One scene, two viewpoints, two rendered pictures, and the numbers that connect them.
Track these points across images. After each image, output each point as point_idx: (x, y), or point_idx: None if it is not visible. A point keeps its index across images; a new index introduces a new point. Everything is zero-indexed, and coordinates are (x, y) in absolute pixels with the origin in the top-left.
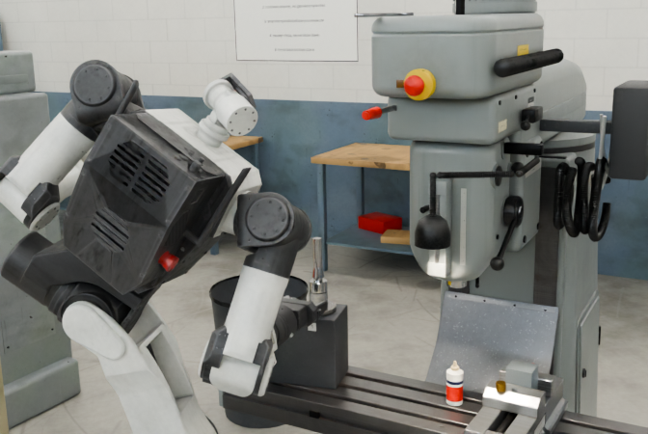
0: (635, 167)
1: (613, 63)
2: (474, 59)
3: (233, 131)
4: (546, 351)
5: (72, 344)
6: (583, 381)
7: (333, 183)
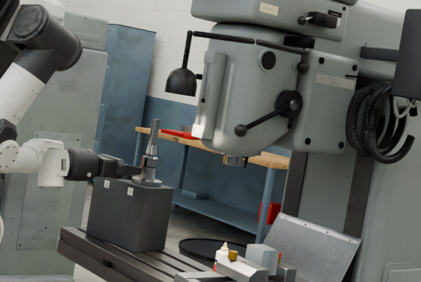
0: (411, 84)
1: None
2: None
3: None
4: (337, 277)
5: (91, 279)
6: None
7: None
